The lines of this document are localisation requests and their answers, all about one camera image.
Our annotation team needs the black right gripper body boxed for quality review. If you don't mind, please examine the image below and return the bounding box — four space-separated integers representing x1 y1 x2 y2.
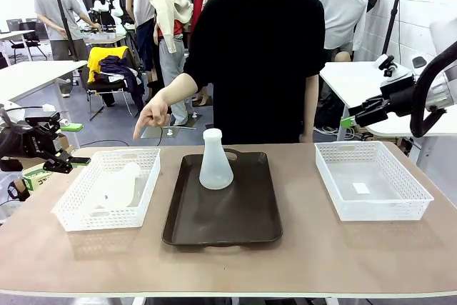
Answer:
378 78 418 118

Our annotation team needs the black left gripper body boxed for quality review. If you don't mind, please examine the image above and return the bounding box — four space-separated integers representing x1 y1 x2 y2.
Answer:
0 126 55 159

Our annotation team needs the translucent white conical flask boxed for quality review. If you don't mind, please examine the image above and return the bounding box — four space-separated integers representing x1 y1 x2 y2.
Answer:
84 161 141 211
198 128 235 191

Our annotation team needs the person's left forearm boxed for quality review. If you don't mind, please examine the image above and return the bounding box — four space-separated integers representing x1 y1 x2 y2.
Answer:
299 74 320 138

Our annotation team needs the white table behind right arm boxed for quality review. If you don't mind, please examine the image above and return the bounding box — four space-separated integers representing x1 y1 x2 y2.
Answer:
318 61 457 163

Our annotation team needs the person's right forearm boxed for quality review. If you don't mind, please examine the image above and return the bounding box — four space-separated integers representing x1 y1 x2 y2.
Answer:
156 71 199 106

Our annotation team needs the person's right hand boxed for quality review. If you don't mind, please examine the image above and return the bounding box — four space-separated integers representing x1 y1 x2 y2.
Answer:
132 95 172 141

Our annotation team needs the small cardboard box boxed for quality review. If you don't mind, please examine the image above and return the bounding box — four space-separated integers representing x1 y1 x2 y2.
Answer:
52 133 75 154

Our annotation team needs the green and white carton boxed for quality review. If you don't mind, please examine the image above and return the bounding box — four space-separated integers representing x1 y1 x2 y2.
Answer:
21 164 55 194

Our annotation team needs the white table with grey legs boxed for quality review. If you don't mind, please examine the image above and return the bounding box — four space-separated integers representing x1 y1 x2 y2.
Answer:
0 59 89 115

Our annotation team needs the black metal chair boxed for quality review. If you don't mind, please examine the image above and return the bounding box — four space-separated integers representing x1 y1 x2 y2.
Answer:
86 78 141 121

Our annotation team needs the white paper label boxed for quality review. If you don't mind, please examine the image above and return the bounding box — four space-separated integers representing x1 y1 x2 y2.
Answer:
351 181 371 195

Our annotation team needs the yellow cloth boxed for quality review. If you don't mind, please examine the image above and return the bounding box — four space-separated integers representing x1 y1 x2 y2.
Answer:
86 46 130 84

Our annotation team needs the white perforated plastic basket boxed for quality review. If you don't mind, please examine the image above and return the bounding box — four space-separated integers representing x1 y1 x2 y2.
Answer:
314 141 436 222
51 147 162 233

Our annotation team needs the dark purple clothes pile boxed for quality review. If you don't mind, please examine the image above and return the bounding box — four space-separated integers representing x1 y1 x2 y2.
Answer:
99 55 146 114

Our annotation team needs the black office chair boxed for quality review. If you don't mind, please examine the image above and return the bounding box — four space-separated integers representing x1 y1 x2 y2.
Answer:
6 18 49 62

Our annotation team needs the grey floor plate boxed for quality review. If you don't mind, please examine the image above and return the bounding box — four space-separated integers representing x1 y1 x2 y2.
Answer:
140 124 198 140

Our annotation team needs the black light stand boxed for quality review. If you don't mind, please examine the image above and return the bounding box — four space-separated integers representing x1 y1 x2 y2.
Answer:
381 0 408 56

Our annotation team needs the wooden background desk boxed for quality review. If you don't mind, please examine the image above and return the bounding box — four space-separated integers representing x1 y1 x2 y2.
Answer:
80 31 128 60

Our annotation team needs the mannequin with white shirt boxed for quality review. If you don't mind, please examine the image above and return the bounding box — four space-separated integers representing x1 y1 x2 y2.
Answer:
312 0 369 63

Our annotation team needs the black tripod stand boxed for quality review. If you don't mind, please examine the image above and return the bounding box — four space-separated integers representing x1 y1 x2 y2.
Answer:
49 0 84 62

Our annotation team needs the man in grey shirt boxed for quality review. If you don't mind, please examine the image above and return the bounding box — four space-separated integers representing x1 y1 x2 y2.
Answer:
34 0 103 99

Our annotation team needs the person in black sweater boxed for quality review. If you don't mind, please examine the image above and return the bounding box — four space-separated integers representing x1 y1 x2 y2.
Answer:
182 0 326 146

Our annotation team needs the mannequin with white tank top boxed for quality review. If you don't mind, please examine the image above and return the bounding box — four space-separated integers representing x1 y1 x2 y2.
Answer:
125 0 160 103

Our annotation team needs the mannequin with cream jacket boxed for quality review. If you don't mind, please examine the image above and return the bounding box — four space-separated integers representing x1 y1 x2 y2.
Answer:
149 0 196 128

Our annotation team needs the dark brown plastic tray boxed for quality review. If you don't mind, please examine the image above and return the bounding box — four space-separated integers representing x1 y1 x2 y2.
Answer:
161 148 284 248

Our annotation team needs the person in red top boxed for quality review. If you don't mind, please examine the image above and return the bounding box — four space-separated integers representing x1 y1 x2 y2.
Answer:
178 0 209 36

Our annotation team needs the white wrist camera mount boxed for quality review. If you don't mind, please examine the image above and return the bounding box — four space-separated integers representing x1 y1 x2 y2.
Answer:
372 54 415 88

